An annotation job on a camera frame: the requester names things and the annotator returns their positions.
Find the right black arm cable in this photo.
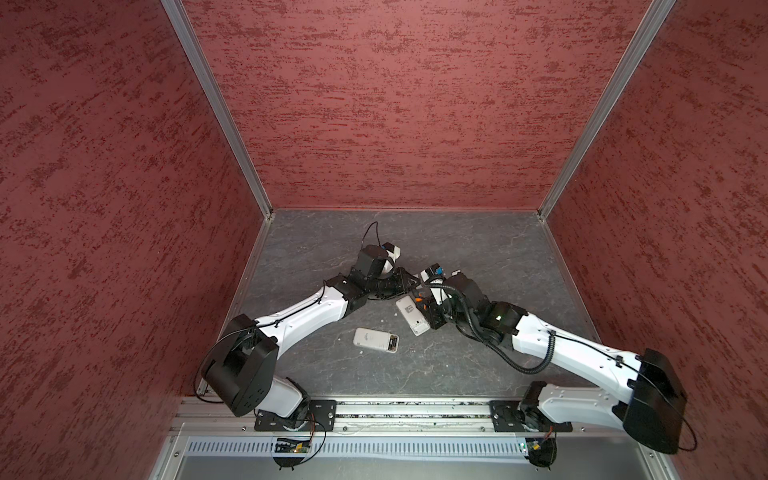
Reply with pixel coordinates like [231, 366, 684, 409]
[428, 281, 558, 377]

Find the left aluminium corner post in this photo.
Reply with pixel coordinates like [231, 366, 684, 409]
[161, 0, 273, 222]

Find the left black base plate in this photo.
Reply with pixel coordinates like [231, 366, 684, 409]
[254, 399, 338, 433]

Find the white AC remote control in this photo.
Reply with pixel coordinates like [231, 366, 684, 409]
[395, 296, 431, 336]

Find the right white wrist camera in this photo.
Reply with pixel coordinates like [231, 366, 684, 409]
[419, 263, 446, 290]

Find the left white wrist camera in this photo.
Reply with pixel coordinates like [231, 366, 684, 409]
[382, 242, 401, 273]

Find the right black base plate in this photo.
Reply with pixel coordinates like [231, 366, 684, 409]
[489, 400, 573, 434]

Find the grey remote control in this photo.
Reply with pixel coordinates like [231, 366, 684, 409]
[353, 328, 399, 353]

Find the aluminium corner post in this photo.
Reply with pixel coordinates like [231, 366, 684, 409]
[161, 0, 273, 222]
[538, 0, 676, 223]

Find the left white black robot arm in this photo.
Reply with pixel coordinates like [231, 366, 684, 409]
[198, 242, 412, 431]

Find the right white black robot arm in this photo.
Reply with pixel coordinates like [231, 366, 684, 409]
[420, 271, 690, 455]

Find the right aluminium corner post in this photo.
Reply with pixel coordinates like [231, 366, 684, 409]
[538, 0, 676, 223]

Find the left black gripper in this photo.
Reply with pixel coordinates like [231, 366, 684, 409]
[367, 267, 421, 298]

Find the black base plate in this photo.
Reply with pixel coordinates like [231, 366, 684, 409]
[254, 399, 338, 433]
[489, 400, 573, 434]

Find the white slotted cable duct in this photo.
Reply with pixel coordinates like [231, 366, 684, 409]
[184, 436, 528, 463]

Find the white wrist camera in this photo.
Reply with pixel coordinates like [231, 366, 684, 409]
[382, 242, 401, 273]
[419, 263, 446, 290]

